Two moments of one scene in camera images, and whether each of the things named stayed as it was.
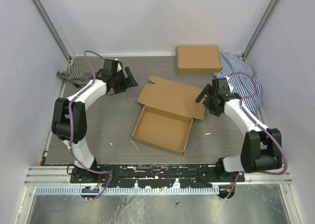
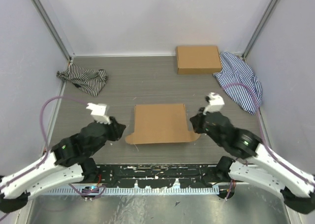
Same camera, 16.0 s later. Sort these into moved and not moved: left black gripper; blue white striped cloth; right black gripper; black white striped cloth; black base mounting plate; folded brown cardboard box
Moved: left black gripper; right black gripper
Not moved: black white striped cloth; black base mounting plate; blue white striped cloth; folded brown cardboard box
